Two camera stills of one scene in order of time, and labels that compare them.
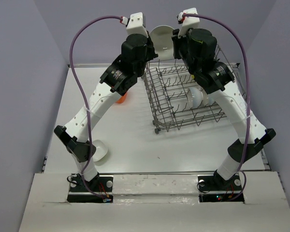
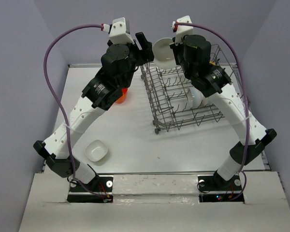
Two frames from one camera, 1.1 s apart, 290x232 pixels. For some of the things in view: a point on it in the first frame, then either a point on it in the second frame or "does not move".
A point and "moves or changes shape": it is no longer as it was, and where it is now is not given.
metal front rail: (157, 172) does not move
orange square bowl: (122, 99) does not move
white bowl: (161, 37) moves or changes shape
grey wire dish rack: (176, 98) does not move
